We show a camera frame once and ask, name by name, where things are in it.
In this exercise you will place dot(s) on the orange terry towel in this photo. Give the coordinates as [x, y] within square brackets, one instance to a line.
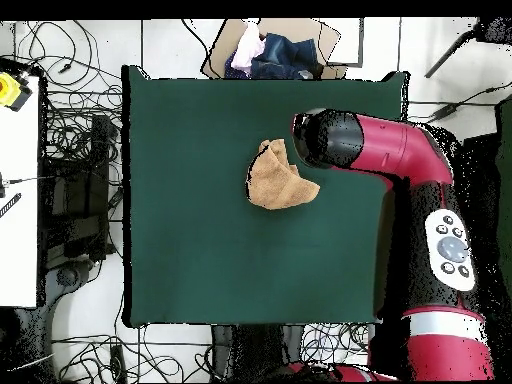
[276, 188]

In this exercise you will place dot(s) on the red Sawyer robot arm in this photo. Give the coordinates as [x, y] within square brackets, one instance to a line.
[400, 148]

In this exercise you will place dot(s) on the blue denim jeans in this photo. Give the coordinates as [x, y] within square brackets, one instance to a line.
[288, 56]

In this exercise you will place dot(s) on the pink garment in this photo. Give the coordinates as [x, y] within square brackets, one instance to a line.
[248, 48]

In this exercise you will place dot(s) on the brown cardboard box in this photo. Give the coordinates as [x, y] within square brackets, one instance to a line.
[298, 28]

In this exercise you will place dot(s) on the dark green table cloth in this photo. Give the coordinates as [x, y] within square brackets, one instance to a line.
[192, 240]

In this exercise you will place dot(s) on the black equipment stand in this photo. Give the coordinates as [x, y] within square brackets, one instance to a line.
[100, 160]

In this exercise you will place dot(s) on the black tripod leg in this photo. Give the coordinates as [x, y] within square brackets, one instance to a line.
[496, 30]

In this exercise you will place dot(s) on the grey round stand base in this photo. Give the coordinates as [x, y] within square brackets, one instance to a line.
[68, 276]

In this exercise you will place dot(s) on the yellow emergency stop button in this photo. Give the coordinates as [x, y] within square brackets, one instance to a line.
[8, 90]

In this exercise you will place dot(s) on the black power strip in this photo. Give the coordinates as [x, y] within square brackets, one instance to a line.
[118, 364]

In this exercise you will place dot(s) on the white desk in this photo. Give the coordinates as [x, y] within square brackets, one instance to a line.
[18, 248]

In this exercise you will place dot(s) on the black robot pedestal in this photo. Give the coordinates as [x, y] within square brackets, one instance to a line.
[222, 344]

